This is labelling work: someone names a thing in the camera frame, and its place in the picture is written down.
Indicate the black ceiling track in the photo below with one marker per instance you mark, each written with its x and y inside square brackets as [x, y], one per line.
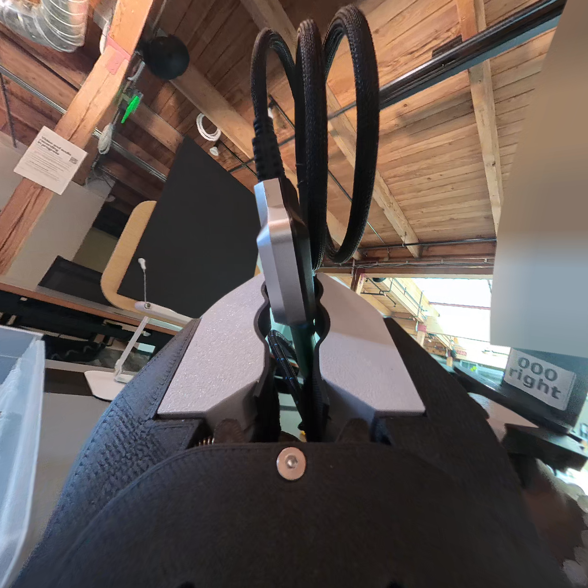
[459, 50]

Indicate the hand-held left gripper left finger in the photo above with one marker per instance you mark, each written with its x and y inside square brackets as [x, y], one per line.
[216, 367]

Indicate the wooden post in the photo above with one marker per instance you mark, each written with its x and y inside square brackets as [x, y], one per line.
[92, 92]

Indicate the wooden desk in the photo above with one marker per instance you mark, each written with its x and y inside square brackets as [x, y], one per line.
[69, 303]

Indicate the silver air duct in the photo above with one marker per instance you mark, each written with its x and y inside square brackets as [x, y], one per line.
[41, 23]

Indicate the black desk screen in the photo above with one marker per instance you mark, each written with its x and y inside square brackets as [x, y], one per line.
[73, 280]

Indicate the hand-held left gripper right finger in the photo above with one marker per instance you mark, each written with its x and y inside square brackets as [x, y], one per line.
[367, 367]

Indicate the clear plastic bin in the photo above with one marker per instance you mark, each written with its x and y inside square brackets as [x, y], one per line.
[18, 413]

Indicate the large white paper sign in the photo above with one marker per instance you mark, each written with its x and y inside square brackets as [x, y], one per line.
[50, 160]

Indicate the black ceiling dome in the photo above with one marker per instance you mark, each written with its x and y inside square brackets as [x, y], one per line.
[165, 57]

